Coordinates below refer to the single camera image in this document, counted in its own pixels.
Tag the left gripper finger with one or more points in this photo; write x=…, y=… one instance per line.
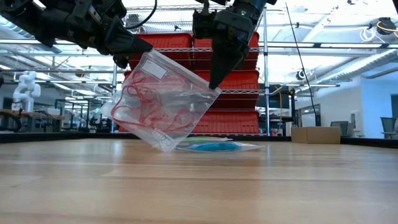
x=127, y=53
x=124, y=35

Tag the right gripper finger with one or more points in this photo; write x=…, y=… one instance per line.
x=222, y=63
x=241, y=57

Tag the red rubber band bundle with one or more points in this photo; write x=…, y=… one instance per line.
x=146, y=105

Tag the blue rubber band bundle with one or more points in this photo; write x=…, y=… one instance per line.
x=216, y=147

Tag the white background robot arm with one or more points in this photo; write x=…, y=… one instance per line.
x=26, y=90

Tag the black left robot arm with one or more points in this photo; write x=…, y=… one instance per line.
x=46, y=21

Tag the round grey ceiling fixture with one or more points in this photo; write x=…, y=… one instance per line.
x=132, y=21

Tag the black background monitor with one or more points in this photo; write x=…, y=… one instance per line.
x=275, y=99

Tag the black background pole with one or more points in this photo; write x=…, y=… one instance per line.
x=293, y=109

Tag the small brown cardboard box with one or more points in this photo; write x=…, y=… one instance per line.
x=315, y=135

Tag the wooden background workbench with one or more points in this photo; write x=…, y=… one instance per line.
x=31, y=115

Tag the grey office chair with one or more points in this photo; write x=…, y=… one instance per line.
x=340, y=128

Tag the dark office chair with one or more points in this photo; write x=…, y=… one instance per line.
x=388, y=126

